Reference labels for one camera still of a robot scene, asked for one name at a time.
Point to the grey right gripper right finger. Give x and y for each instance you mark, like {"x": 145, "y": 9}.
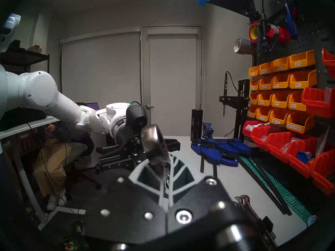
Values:
{"x": 199, "y": 200}

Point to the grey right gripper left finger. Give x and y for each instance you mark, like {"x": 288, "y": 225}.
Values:
{"x": 130, "y": 206}

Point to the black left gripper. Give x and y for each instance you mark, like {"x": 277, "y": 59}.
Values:
{"x": 129, "y": 140}

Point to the chrome ratcheting combination wrench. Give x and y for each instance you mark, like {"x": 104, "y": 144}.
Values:
{"x": 154, "y": 144}
{"x": 238, "y": 200}

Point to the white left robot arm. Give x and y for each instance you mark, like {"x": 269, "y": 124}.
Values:
{"x": 39, "y": 89}

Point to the longest chrome ratcheting wrench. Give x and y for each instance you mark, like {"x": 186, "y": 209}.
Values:
{"x": 246, "y": 199}

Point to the black perforated cylinder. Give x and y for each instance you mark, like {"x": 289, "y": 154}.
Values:
{"x": 196, "y": 125}

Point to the long blue bar clamp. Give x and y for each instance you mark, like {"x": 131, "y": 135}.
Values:
{"x": 242, "y": 147}
{"x": 225, "y": 144}

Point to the blue bench vise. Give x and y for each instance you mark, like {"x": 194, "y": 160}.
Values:
{"x": 207, "y": 130}

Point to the grey door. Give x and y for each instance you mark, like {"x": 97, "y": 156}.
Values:
{"x": 172, "y": 83}

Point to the black wrench holder rack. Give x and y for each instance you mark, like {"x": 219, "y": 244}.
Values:
{"x": 269, "y": 237}

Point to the red plastic parts bin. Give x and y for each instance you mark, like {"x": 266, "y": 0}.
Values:
{"x": 329, "y": 61}
{"x": 247, "y": 132}
{"x": 295, "y": 165}
{"x": 324, "y": 180}
{"x": 274, "y": 147}
{"x": 316, "y": 104}
{"x": 257, "y": 139}

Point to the green cutting mat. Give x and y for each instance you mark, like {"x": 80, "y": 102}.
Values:
{"x": 288, "y": 198}

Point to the seated person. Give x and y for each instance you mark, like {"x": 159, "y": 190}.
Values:
{"x": 52, "y": 159}

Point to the clear plastic parts bag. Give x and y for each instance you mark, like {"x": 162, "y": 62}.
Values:
{"x": 255, "y": 126}
{"x": 289, "y": 146}

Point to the white roller blind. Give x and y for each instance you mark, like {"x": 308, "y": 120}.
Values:
{"x": 99, "y": 70}

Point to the black soldering press stand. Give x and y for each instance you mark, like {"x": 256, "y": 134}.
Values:
{"x": 242, "y": 109}

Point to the orange plastic parts bin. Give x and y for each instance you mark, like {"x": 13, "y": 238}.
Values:
{"x": 251, "y": 113}
{"x": 253, "y": 99}
{"x": 254, "y": 85}

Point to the black soldering iron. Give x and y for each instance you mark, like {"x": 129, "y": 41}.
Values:
{"x": 225, "y": 88}

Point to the orange bin labelled M2.5-6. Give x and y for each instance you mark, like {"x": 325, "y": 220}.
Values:
{"x": 263, "y": 115}

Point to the orange bin labelled M2.5-5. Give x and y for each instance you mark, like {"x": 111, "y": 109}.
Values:
{"x": 278, "y": 118}

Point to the orange bin labelled M3-12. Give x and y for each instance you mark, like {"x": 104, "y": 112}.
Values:
{"x": 264, "y": 100}

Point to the orange bin labelled M4-0.7X6 HEX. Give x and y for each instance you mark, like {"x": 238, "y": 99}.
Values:
{"x": 298, "y": 123}

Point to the orange bin labelled M3-8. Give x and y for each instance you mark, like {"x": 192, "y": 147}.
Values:
{"x": 280, "y": 101}

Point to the orange bin labelled M4X4X6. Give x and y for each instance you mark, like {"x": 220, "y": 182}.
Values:
{"x": 265, "y": 84}

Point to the orange bin labelled M3X5X4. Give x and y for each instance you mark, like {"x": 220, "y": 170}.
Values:
{"x": 253, "y": 72}

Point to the orange bin labelled M3-6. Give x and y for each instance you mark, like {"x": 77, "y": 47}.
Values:
{"x": 298, "y": 102}

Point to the orange bin labelled M4-6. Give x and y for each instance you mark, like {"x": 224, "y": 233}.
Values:
{"x": 280, "y": 82}

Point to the orange bin labelled M3X8 BAD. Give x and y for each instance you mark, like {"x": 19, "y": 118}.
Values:
{"x": 265, "y": 69}

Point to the black shelf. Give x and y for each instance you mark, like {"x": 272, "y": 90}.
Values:
{"x": 23, "y": 57}

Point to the orange bin labelled M3-4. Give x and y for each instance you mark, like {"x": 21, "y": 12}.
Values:
{"x": 302, "y": 80}

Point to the red and yellow tape roll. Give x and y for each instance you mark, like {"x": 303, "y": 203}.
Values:
{"x": 253, "y": 30}

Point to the black metal clamp tool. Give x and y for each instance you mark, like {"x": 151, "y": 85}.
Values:
{"x": 263, "y": 30}

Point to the orange bin labelled M3X6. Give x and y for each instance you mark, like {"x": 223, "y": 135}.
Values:
{"x": 301, "y": 61}

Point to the white robot head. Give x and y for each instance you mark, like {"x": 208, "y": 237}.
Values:
{"x": 10, "y": 25}

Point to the dark grey pegboard tool panel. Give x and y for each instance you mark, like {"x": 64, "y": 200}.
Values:
{"x": 306, "y": 41}

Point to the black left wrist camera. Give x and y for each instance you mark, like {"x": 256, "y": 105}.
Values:
{"x": 136, "y": 115}

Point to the grey duct tape roll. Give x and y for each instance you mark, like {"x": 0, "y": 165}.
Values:
{"x": 242, "y": 45}

